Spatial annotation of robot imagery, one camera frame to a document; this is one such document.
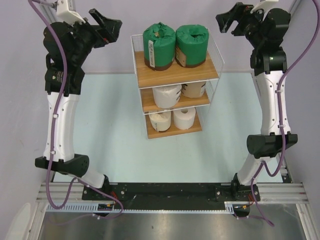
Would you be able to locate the cream paper roll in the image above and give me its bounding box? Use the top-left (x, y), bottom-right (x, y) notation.
top-left (149, 111), bottom-right (171, 132)

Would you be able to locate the wooden shelf board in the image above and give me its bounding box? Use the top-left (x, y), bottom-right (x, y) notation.
top-left (145, 113), bottom-right (202, 140)
top-left (134, 51), bottom-right (219, 89)
top-left (140, 88), bottom-right (210, 113)

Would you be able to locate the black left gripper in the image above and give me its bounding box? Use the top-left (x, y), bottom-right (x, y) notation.
top-left (63, 8), bottom-right (121, 66)

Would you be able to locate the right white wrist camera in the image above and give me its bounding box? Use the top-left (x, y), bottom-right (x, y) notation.
top-left (250, 0), bottom-right (279, 14)

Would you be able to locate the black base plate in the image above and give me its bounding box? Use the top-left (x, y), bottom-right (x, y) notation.
top-left (81, 182), bottom-right (261, 217)

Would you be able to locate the unwrapped white paper roll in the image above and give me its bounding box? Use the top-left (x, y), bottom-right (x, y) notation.
top-left (173, 107), bottom-right (196, 130)

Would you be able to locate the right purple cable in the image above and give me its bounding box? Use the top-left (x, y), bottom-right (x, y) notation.
top-left (249, 0), bottom-right (320, 227)

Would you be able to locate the white slotted cable duct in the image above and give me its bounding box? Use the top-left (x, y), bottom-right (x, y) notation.
top-left (59, 202), bottom-right (234, 214)

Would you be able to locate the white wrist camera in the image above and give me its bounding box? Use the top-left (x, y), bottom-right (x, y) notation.
top-left (250, 0), bottom-right (279, 14)
top-left (53, 0), bottom-right (86, 26)

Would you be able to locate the green roll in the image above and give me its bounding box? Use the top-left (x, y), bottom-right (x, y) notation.
top-left (175, 24), bottom-right (209, 68)
top-left (142, 22), bottom-right (176, 71)

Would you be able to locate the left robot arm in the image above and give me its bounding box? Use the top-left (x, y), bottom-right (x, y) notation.
top-left (35, 8), bottom-right (123, 200)

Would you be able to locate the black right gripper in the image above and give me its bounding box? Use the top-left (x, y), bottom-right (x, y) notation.
top-left (214, 2), bottom-right (269, 49)

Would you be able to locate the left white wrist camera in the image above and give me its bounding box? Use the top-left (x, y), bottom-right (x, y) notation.
top-left (53, 0), bottom-right (86, 26)

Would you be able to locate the purple cable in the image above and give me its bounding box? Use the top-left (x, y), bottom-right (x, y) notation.
top-left (27, 0), bottom-right (124, 220)
top-left (249, 0), bottom-right (320, 227)

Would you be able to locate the middle wooden shelf board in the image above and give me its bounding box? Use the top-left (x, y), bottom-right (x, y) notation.
top-left (140, 88), bottom-right (210, 113)

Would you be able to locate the white wire shelf rack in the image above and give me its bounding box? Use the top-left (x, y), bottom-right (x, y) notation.
top-left (130, 34), bottom-right (224, 140)

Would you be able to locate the tan paper roll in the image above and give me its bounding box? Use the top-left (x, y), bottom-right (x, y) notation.
top-left (181, 81), bottom-right (206, 99)

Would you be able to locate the bottom wooden shelf board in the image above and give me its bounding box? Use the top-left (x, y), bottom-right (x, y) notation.
top-left (145, 113), bottom-right (202, 140)

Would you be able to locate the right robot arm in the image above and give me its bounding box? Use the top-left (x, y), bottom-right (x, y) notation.
top-left (216, 0), bottom-right (298, 201)

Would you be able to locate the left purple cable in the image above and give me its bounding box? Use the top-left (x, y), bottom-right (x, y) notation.
top-left (27, 0), bottom-right (124, 220)

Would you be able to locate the top wooden shelf board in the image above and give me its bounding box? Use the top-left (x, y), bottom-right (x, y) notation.
top-left (134, 51), bottom-right (219, 89)

